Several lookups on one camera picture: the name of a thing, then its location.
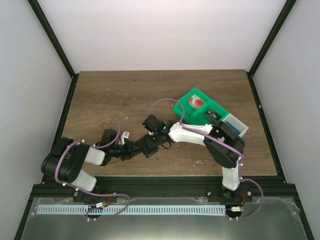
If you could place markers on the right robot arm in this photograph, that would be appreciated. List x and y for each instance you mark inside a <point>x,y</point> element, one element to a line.
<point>225,146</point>

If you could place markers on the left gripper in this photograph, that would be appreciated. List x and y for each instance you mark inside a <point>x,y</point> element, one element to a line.
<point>129,150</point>

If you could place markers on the light blue cable duct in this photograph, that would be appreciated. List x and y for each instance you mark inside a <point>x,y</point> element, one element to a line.
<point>153,210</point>

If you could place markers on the red dotted card stack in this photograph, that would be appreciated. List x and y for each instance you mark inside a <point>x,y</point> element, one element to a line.
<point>195,101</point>

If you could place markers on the blue card stack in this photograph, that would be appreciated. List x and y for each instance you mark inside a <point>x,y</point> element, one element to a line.
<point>233,128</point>

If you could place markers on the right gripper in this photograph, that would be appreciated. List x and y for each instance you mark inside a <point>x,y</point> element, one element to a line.
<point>146,145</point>

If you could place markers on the black aluminium frame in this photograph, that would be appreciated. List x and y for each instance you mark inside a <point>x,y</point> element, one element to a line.
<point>171,186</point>

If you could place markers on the dark card stack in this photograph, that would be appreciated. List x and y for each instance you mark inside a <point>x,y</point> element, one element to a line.
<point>212,115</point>

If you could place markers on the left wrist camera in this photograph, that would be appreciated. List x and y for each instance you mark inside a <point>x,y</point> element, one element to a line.
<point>124,137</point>

